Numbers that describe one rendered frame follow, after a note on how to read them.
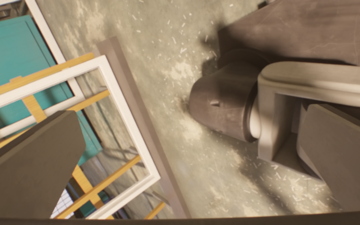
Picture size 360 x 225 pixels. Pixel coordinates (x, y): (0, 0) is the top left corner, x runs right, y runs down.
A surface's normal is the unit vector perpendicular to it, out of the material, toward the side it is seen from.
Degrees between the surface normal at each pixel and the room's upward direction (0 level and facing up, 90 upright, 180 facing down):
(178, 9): 0
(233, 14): 0
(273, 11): 0
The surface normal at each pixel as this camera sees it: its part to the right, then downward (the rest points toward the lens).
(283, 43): -0.69, 0.48
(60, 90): 0.67, 0.11
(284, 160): -0.20, -0.84
